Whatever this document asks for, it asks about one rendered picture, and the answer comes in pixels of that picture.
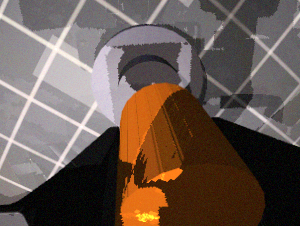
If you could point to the orange knob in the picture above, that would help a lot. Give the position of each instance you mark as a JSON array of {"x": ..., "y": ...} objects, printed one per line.
[{"x": 175, "y": 167}]

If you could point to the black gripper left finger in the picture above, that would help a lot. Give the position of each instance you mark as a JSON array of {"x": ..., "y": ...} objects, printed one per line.
[{"x": 81, "y": 194}]

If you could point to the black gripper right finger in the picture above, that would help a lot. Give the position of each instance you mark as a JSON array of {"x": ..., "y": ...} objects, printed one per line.
[{"x": 276, "y": 166}]

